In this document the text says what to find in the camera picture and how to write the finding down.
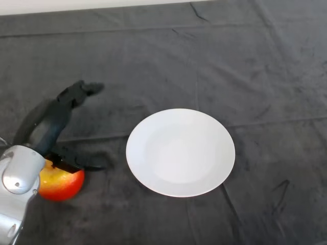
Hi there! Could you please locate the white round plate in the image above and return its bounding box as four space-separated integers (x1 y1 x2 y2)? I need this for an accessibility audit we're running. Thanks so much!
125 108 236 198

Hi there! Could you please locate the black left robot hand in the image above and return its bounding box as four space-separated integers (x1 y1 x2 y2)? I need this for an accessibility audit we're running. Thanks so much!
31 80 107 175

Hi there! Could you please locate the red yellow apple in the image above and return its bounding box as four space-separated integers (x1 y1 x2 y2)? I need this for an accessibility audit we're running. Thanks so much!
37 158 85 203

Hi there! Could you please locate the black cloth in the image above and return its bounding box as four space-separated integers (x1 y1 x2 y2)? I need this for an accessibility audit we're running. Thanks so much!
0 0 327 245

